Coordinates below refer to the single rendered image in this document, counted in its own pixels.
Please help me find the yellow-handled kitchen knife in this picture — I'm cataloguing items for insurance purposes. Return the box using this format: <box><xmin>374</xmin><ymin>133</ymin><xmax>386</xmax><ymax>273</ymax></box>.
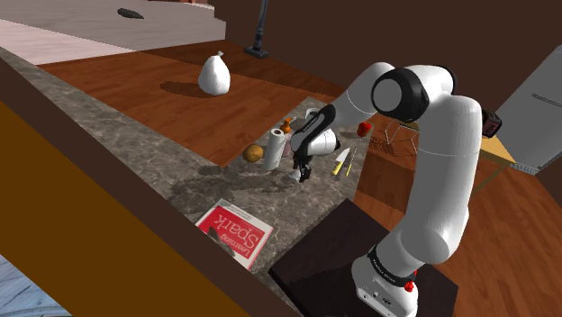
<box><xmin>331</xmin><ymin>147</ymin><xmax>351</xmax><ymax>177</ymax></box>

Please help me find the dark robot stand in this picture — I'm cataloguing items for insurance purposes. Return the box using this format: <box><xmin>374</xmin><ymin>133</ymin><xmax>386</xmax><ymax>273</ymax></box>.
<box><xmin>268</xmin><ymin>198</ymin><xmax>460</xmax><ymax>317</ymax></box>

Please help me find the flat dark oval object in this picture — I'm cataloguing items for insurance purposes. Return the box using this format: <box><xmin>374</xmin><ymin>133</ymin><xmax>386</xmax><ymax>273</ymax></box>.
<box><xmin>116</xmin><ymin>7</ymin><xmax>146</xmax><ymax>21</ymax></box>

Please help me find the yellow wooden table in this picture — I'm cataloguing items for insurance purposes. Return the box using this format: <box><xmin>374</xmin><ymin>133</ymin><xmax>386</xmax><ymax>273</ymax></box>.
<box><xmin>471</xmin><ymin>133</ymin><xmax>518</xmax><ymax>195</ymax></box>

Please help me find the white garbage bag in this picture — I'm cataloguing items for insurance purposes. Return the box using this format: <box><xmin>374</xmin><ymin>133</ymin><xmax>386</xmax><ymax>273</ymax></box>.
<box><xmin>197</xmin><ymin>50</ymin><xmax>232</xmax><ymax>96</ymax></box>

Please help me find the red and white book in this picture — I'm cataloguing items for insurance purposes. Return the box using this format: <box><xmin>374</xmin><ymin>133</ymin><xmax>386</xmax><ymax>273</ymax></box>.
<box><xmin>195</xmin><ymin>198</ymin><xmax>275</xmax><ymax>271</ymax></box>

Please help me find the wire-frame chair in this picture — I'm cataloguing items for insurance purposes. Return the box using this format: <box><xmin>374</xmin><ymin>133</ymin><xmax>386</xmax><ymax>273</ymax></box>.
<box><xmin>368</xmin><ymin>119</ymin><xmax>421</xmax><ymax>159</ymax></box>

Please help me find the white paper towel roll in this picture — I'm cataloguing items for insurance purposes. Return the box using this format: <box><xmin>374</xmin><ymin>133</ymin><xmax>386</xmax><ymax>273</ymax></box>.
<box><xmin>262</xmin><ymin>127</ymin><xmax>287</xmax><ymax>171</ymax></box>

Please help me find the small black device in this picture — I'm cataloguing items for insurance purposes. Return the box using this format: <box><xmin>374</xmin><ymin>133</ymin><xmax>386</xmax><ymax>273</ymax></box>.
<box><xmin>482</xmin><ymin>109</ymin><xmax>503</xmax><ymax>139</ymax></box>

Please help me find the dark upright vacuum cleaner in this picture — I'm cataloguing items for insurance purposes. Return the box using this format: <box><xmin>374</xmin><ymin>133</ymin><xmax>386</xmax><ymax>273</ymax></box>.
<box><xmin>243</xmin><ymin>0</ymin><xmax>271</xmax><ymax>59</ymax></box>

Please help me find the thin yellow-handled tool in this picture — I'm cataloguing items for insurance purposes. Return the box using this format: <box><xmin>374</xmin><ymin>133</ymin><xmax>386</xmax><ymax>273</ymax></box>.
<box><xmin>345</xmin><ymin>148</ymin><xmax>358</xmax><ymax>178</ymax></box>

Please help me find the orange-topped pink bottle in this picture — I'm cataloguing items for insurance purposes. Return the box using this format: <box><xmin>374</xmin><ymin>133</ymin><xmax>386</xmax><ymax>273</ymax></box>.
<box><xmin>280</xmin><ymin>117</ymin><xmax>294</xmax><ymax>159</ymax></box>

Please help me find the brown potato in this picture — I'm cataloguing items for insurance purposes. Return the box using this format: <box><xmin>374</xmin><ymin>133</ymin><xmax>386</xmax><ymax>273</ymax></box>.
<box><xmin>242</xmin><ymin>144</ymin><xmax>265</xmax><ymax>163</ymax></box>

